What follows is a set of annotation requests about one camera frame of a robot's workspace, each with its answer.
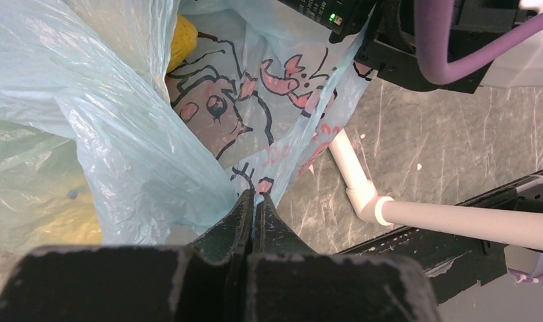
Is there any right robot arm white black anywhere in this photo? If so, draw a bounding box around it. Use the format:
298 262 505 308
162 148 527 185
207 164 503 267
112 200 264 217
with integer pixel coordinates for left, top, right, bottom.
287 1 543 93

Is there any green fake fruit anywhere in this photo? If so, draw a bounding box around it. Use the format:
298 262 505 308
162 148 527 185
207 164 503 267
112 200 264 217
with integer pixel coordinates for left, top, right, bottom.
0 120 102 254

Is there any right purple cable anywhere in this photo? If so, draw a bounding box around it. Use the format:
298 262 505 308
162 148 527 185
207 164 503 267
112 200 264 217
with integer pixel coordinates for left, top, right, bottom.
413 0 543 86

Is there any light blue plastic bag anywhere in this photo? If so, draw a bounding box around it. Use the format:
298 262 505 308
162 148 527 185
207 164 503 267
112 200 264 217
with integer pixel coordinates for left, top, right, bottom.
0 1 368 244

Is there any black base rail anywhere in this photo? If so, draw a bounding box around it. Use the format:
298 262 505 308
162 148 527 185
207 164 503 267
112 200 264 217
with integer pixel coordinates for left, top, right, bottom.
343 169 543 304

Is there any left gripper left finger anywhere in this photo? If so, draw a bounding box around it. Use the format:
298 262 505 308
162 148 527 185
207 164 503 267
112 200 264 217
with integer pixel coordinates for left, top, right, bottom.
0 190 255 321

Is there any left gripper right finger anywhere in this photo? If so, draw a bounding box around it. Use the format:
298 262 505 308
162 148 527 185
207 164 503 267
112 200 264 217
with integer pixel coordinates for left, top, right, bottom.
246 192 443 322

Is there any yellow fake lemon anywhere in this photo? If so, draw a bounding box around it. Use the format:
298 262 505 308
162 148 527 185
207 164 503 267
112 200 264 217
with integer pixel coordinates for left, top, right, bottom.
166 13 198 73

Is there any white PVC pipe frame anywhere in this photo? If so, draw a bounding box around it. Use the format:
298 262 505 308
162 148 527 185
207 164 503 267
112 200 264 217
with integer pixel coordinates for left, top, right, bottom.
329 131 543 251

